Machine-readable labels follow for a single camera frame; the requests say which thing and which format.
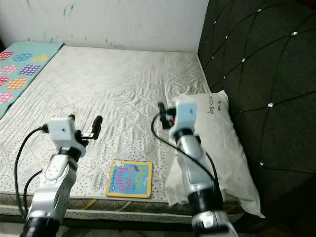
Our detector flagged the blue yellow children's book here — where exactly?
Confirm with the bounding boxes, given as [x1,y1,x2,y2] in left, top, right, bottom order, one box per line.
[105,159,154,199]

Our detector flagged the white pillow with green tree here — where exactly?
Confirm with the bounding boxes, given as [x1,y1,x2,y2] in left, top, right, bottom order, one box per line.
[163,90,266,219]

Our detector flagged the grey quilted mattress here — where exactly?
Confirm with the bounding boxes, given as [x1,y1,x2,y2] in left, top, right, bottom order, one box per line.
[0,46,248,224]

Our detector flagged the teal blanket with coloured shapes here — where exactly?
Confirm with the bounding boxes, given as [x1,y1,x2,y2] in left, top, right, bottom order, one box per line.
[0,41,65,119]

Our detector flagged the black tufted headboard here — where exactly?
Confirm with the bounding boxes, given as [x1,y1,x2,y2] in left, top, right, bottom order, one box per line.
[197,0,316,234]

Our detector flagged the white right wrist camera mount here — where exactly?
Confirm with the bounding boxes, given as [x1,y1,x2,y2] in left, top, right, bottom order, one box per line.
[170,100,198,142]

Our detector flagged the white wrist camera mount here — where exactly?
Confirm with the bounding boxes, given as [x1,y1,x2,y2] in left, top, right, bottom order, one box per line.
[170,100,198,142]
[48,116,86,152]

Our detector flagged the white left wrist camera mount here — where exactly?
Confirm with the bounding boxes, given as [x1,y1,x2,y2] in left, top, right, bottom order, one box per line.
[48,116,86,152]

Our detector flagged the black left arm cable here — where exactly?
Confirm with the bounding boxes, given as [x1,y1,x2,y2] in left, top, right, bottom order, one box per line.
[13,125,53,219]

